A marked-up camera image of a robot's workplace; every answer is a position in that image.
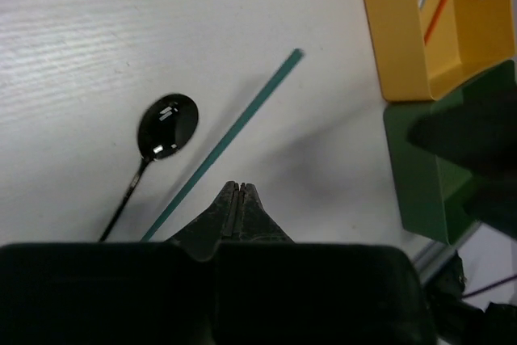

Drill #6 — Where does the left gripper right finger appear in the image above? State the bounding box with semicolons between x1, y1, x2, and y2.
232;183;293;243

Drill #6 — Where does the orange chopstick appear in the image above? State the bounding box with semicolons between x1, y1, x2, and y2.
423;0;448;44

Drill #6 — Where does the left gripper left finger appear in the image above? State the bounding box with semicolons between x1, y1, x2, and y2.
171;181;242;260

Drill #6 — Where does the yellow container box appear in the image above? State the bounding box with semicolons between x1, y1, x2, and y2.
364;0;515;102

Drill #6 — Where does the teal chopstick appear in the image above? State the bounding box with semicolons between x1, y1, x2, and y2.
140;48;305;242

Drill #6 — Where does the green container box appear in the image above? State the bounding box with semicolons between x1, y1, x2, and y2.
384;60;516;245

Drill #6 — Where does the black spoon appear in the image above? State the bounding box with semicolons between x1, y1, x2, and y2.
99;93;199;242

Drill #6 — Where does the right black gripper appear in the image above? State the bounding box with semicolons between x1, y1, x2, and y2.
407;92;516;238

